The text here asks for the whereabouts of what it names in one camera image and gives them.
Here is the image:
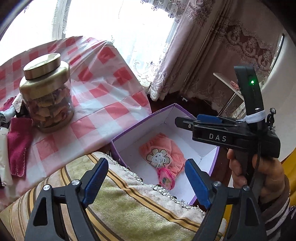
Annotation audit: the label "pink small plush pouch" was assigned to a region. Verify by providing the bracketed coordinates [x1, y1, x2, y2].
[157, 167, 175, 190]

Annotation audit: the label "pink flower towel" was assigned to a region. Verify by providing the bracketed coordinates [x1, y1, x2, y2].
[139, 133, 186, 178]

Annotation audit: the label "pink curtain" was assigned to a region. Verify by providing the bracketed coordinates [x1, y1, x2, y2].
[149, 1, 283, 111]

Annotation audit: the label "white lace curtain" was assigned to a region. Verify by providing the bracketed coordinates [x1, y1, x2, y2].
[52, 1, 185, 88]

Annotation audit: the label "black binder clip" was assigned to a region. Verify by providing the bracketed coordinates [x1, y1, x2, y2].
[16, 101, 30, 118]

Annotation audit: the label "purple cardboard box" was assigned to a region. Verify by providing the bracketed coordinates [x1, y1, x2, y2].
[111, 103, 219, 205]

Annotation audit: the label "light blue towel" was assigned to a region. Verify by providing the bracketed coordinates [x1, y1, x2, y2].
[0, 105, 16, 123]

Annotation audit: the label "person's right forearm sleeve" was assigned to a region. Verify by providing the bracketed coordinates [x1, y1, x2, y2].
[261, 176, 290, 240]

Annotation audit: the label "magenta knit glove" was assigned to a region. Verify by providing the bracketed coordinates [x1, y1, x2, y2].
[7, 118, 33, 177]

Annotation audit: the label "striped sofa cushion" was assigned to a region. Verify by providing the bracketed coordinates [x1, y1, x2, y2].
[1, 152, 205, 240]

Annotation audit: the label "red checkered tablecloth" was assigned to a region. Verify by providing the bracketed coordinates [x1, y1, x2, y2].
[0, 36, 152, 209]

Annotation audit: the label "person's right hand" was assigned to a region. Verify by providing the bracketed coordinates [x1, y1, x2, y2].
[227, 149, 285, 203]

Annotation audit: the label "white floral cloth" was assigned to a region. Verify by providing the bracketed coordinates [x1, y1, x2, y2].
[12, 93, 23, 113]

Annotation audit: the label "white tissue pack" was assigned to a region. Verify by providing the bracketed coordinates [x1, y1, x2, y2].
[0, 127, 13, 187]

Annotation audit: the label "glass jar with gold lid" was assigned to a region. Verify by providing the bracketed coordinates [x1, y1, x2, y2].
[19, 53, 74, 133]

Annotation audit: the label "white shelf rack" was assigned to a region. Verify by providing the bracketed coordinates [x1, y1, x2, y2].
[212, 72, 247, 120]

